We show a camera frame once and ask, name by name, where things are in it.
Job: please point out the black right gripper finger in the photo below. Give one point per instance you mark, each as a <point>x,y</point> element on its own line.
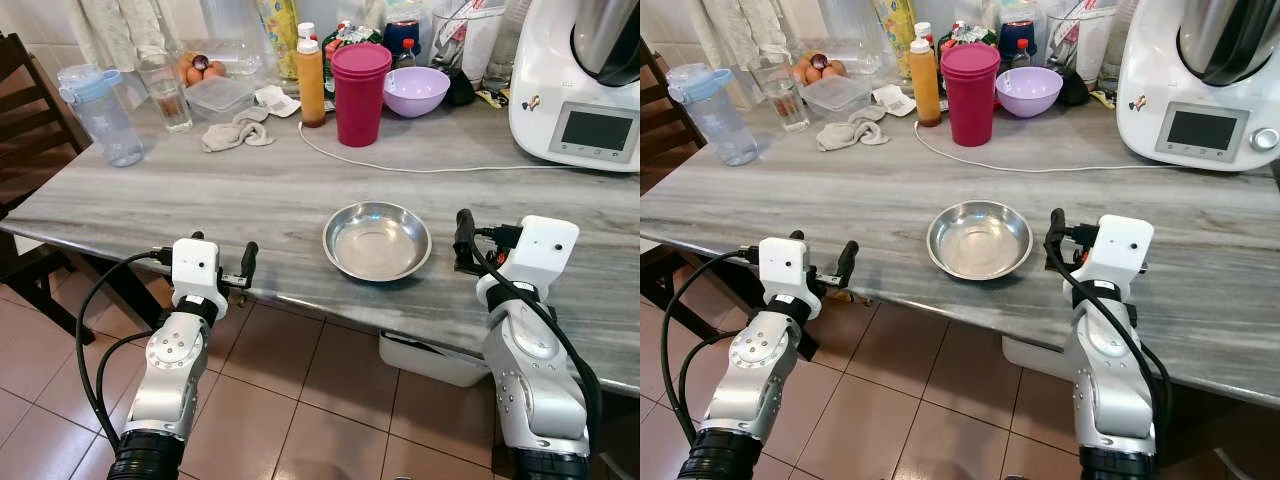
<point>464,228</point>
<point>1055,227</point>

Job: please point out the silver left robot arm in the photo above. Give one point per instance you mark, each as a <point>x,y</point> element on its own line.
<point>750,375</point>
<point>170,375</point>

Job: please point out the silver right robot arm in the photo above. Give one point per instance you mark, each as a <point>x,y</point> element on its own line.
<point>535,385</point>
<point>1110,385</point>

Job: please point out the stainless steel bowl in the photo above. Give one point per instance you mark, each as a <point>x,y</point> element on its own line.
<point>377,241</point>
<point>979,240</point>

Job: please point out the grey crumpled cloth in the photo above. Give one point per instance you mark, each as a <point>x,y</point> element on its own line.
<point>850,132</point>
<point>235,133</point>

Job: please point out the clear jug with blue lid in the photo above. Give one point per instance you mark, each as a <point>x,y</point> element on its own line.
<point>725,125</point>
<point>108,125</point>

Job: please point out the clear drinking glass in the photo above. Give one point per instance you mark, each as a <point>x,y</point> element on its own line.
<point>785,98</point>
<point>170,100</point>

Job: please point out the small black object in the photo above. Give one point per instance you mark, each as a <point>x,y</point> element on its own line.
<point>461,90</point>
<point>1075,90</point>

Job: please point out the purple plastic bowl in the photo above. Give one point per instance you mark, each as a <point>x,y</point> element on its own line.
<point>417,90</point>
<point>1028,90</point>

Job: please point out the clear plastic food container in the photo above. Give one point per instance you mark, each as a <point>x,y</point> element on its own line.
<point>835,96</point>
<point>220,97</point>

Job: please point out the magenta plastic tumbler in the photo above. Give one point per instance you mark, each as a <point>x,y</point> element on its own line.
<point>970,100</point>
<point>359,100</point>

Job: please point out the white paper packet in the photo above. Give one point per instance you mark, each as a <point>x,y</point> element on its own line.
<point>893,99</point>
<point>277,100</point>

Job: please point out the white kitchen cooking machine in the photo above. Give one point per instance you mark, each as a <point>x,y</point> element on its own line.
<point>560,90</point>
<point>1180,90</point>

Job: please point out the orange liquid bottle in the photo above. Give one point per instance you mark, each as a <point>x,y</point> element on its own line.
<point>925,85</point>
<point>311,85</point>

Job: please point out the clear measuring jug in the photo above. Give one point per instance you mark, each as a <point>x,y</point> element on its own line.
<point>470,40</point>
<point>1085,38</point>

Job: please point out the dark bottle with red cap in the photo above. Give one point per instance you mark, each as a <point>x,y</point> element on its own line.
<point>402,42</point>
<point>1018,42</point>

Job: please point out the dark wooden chair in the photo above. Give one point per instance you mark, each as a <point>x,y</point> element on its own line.
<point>30,130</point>

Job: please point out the hanging patterned towel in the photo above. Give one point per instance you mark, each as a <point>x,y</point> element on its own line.
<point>740,28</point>
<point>120,30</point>

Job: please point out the yellow food package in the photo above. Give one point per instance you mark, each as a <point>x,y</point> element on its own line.
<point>895,32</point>
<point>280,35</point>

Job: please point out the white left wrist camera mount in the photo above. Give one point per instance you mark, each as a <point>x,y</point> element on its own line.
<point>195,268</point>
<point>783,267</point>

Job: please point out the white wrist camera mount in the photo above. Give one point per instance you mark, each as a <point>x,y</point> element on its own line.
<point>1122,248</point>
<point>540,250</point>
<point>783,267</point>
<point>195,268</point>

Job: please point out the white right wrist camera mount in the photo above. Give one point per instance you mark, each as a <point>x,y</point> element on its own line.
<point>540,250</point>
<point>1122,248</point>

